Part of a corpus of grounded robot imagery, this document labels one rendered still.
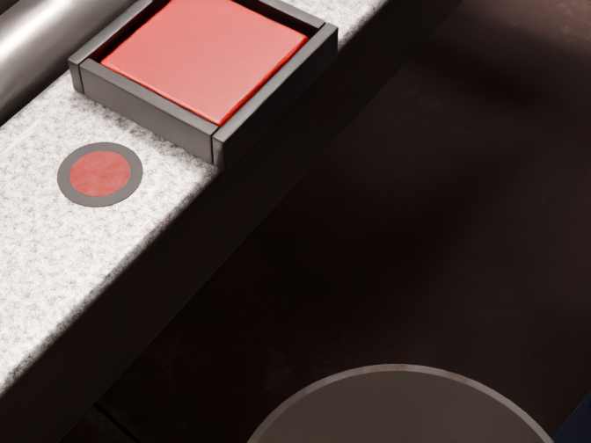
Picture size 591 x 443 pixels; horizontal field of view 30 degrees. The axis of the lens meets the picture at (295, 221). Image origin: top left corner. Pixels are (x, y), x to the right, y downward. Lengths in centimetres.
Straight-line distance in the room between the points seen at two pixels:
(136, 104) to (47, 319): 9
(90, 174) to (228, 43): 8
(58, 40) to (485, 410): 64
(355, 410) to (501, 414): 14
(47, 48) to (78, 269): 12
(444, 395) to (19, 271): 68
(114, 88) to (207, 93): 4
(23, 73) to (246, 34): 9
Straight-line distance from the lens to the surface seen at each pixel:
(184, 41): 44
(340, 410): 103
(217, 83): 42
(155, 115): 42
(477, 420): 104
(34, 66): 47
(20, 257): 40
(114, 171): 42
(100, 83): 43
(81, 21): 48
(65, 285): 39
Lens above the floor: 123
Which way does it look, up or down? 52 degrees down
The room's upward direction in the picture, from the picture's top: straight up
